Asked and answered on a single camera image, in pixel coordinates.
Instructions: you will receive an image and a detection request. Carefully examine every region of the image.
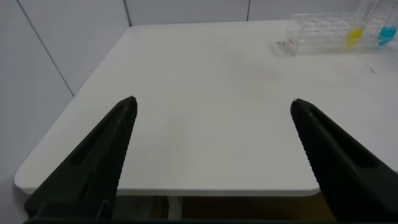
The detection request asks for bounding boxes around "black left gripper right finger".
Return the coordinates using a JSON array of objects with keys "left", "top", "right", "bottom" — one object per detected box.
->
[{"left": 290, "top": 98, "right": 398, "bottom": 222}]

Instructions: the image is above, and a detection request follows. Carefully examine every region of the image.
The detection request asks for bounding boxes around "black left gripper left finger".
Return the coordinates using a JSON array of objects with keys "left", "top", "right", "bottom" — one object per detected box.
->
[{"left": 24, "top": 95, "right": 139, "bottom": 220}]

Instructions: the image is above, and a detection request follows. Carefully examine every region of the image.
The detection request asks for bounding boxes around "yellow pigment test tube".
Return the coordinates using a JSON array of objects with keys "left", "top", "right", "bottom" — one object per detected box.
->
[{"left": 345, "top": 0, "right": 380, "bottom": 49}]

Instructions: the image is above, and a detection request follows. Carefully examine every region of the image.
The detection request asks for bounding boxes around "clear acrylic test tube rack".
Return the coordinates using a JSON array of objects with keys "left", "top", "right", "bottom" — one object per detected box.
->
[{"left": 284, "top": 11, "right": 398, "bottom": 57}]

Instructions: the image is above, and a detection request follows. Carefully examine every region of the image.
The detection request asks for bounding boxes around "blue pigment test tube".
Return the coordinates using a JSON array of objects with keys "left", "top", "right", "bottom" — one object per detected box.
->
[{"left": 377, "top": 0, "right": 398, "bottom": 47}]

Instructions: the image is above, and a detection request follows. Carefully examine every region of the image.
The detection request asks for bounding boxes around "white table leg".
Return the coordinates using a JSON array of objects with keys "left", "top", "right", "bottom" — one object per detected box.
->
[{"left": 167, "top": 195, "right": 183, "bottom": 220}]

